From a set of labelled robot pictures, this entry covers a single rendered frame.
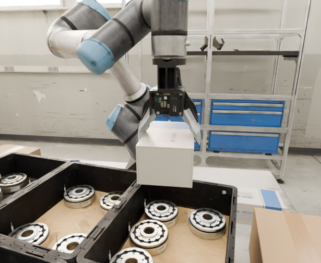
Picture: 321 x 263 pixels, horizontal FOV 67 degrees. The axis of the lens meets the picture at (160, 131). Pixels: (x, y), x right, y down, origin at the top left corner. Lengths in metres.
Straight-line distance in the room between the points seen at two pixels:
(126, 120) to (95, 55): 0.58
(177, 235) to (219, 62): 2.85
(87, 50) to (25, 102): 3.76
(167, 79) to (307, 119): 3.37
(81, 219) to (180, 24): 0.62
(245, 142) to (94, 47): 2.34
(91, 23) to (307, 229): 0.91
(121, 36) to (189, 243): 0.55
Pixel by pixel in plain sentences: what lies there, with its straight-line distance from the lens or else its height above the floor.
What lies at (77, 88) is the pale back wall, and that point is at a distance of 3.79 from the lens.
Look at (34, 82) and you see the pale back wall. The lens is 4.12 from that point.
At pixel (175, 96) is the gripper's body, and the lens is 0.50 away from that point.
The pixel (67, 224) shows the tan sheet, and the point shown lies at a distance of 0.83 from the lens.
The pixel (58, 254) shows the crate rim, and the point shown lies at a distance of 0.59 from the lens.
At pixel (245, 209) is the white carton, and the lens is 1.00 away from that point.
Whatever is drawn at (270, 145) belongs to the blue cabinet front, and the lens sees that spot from 2.80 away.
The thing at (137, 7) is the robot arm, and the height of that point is 1.41.
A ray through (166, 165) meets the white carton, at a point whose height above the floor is 1.09.
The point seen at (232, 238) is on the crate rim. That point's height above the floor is 0.93.
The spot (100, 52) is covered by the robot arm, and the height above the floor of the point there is 1.32.
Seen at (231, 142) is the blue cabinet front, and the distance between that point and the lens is 2.70.
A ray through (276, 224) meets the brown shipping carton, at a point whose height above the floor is 0.86.
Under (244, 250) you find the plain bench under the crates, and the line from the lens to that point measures 0.93.
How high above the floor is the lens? 1.31
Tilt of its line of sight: 17 degrees down
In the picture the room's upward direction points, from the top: straight up
